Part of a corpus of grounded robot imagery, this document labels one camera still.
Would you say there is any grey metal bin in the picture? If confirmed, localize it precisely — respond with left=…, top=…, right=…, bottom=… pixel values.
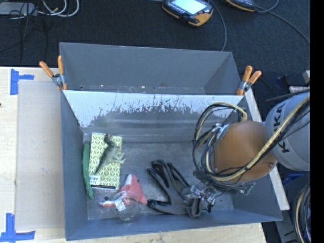
left=58, top=42, right=284, bottom=241

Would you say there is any black work glove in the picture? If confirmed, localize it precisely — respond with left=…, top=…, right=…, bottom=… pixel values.
left=146, top=158, right=204, bottom=219

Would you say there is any pale flat board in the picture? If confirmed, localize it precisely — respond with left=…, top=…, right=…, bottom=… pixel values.
left=14, top=79, right=66, bottom=232

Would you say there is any green patterned box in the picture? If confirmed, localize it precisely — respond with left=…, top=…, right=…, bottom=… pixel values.
left=88, top=132, right=124, bottom=190

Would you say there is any clear glass cup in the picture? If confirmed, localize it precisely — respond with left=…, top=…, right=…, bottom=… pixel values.
left=110, top=191, right=142, bottom=222

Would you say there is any grey-green toy dinosaur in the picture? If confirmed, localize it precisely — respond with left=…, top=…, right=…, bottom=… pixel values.
left=94, top=133, right=127, bottom=175

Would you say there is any pink and white plush toy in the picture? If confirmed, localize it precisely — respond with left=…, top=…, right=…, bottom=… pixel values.
left=99, top=174, right=148, bottom=209

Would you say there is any long green toy vegetable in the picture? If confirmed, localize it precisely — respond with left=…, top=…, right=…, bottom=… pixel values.
left=82, top=143, right=95, bottom=200

